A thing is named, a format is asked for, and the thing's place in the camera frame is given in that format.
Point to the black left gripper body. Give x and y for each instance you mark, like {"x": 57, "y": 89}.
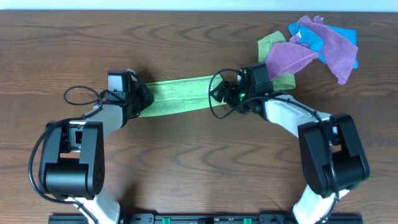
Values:
{"x": 142, "y": 98}

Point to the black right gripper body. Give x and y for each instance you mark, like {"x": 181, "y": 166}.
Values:
{"x": 226, "y": 92}

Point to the light green cloth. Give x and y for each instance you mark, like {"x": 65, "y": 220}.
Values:
{"x": 179, "y": 96}

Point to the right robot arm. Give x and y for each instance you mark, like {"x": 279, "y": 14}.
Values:
{"x": 332, "y": 156}

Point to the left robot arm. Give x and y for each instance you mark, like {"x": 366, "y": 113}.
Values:
{"x": 67, "y": 163}

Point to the olive green cloth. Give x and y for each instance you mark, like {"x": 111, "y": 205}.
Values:
{"x": 267, "y": 52}

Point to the purple cloth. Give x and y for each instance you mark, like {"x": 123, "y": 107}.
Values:
{"x": 340, "y": 54}

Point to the blue cloth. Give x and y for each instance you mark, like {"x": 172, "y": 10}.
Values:
{"x": 304, "y": 36}

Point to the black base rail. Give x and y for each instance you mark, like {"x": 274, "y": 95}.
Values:
{"x": 262, "y": 218}

